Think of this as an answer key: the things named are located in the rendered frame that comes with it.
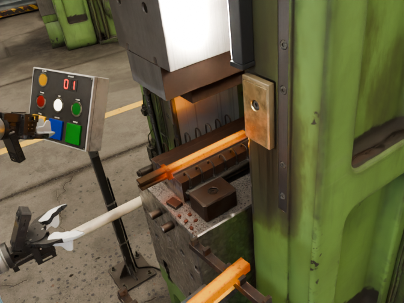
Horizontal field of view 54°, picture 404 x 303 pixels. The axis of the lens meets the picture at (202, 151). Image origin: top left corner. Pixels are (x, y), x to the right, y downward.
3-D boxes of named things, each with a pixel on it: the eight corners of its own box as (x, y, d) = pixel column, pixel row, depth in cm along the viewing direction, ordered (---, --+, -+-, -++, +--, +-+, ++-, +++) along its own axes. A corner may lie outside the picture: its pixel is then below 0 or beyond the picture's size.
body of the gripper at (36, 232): (52, 239, 114) (9, 260, 109) (41, 217, 109) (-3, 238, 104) (59, 255, 109) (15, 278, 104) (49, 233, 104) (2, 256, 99)
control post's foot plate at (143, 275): (122, 296, 206) (118, 285, 200) (106, 270, 221) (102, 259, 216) (158, 274, 215) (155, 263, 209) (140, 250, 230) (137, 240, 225)
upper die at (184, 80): (166, 101, 103) (160, 67, 98) (133, 80, 117) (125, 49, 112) (283, 55, 120) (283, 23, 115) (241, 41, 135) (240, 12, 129)
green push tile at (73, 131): (78, 145, 147) (80, 126, 145) (64, 141, 150) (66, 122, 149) (82, 145, 148) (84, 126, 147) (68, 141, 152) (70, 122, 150)
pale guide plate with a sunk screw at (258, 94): (269, 150, 94) (267, 85, 84) (244, 136, 100) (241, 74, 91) (275, 147, 95) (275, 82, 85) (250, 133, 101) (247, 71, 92)
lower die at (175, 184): (184, 202, 123) (180, 181, 118) (154, 174, 137) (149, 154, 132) (282, 149, 140) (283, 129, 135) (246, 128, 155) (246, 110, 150)
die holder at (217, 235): (210, 329, 135) (194, 238, 110) (157, 261, 162) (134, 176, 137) (322, 247, 158) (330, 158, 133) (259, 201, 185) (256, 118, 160)
